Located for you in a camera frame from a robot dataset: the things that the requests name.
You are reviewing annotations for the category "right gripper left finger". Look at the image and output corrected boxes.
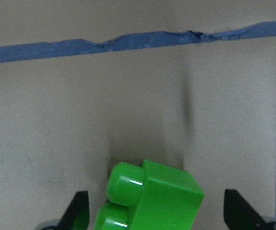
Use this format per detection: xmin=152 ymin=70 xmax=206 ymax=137
xmin=57 ymin=191 xmax=89 ymax=230

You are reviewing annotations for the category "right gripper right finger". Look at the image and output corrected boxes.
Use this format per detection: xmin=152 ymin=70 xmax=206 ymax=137
xmin=223 ymin=189 xmax=266 ymax=230

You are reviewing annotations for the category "green toy block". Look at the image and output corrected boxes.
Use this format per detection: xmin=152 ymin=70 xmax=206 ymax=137
xmin=94 ymin=160 xmax=204 ymax=230

